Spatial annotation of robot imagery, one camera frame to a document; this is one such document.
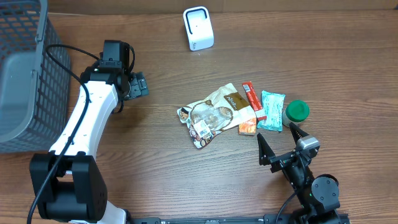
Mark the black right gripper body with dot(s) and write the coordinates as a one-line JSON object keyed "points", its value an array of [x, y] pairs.
{"points": [[282, 161]]}

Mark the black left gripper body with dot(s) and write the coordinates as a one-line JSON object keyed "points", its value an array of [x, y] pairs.
{"points": [[137, 86]]}

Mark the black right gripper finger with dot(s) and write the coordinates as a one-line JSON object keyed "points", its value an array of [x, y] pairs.
{"points": [[266, 154], [297, 132]]}

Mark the green lid small jar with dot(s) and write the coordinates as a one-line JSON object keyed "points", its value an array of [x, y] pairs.
{"points": [[296, 112]]}

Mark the orange tissue pack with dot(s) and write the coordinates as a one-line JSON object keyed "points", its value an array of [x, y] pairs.
{"points": [[248, 127]]}

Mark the teal packet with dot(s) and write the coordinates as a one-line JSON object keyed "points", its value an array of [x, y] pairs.
{"points": [[273, 104]]}

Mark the red stick snack packet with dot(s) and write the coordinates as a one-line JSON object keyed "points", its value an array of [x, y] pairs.
{"points": [[254, 101]]}

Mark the beige snack pouch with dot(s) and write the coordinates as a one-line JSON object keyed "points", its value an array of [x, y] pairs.
{"points": [[223, 109]]}

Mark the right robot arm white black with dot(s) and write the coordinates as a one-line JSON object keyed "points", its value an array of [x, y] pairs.
{"points": [[315, 199]]}

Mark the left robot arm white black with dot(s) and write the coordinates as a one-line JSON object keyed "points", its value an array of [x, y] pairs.
{"points": [[67, 182]]}

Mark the white barcode scanner stand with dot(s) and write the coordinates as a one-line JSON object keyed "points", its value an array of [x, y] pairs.
{"points": [[198, 27]]}

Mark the grey plastic mesh basket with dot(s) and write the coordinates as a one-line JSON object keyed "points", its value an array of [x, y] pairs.
{"points": [[34, 85]]}

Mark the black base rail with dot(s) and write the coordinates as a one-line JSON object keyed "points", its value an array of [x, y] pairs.
{"points": [[266, 219]]}

